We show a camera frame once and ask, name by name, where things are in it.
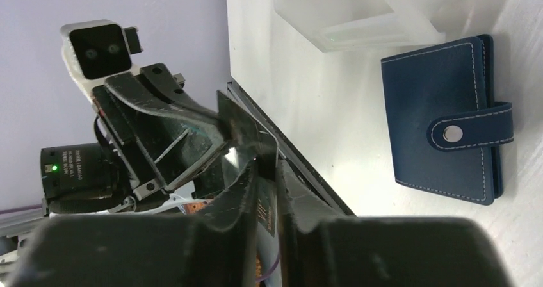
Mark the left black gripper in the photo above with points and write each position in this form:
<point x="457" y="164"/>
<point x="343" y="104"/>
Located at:
<point x="157" y="138"/>

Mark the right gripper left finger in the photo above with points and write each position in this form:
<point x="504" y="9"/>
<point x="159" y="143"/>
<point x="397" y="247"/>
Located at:
<point x="216" y="246"/>

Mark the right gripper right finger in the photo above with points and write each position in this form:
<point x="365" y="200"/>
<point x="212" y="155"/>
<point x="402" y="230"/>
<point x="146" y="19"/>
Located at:
<point x="320" y="246"/>

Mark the blue leather card holder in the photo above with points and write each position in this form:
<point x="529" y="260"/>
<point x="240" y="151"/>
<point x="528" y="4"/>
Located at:
<point x="445" y="125"/>

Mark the clear plastic card box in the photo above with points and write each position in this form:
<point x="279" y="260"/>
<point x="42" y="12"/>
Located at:
<point x="346" y="25"/>

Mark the black VIP credit card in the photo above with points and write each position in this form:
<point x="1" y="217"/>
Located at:
<point x="251" y="141"/>

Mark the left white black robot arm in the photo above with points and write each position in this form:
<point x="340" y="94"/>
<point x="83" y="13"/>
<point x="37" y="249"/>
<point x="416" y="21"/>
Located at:
<point x="76" y="181"/>

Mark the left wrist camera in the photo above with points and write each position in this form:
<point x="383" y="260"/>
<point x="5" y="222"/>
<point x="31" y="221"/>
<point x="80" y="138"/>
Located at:
<point x="95" y="50"/>

